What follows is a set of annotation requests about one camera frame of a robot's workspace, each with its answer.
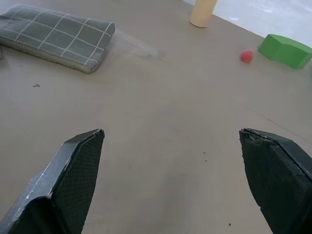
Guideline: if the small red ball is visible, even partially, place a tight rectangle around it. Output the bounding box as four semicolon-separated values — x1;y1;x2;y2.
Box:
239;49;255;64

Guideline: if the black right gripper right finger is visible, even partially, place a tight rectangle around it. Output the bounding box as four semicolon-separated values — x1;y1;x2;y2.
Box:
239;127;312;234

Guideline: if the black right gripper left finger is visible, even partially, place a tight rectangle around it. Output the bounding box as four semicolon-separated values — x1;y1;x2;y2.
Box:
0;129;105;234

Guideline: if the grey checked fabric pouch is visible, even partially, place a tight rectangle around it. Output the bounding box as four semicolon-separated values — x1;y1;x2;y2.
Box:
0;4;116;74

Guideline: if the beige cylinder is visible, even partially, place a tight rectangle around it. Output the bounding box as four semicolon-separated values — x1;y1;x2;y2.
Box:
189;0;218;28

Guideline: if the green wavy block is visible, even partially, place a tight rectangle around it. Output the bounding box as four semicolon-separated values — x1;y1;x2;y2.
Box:
257;34;312;69

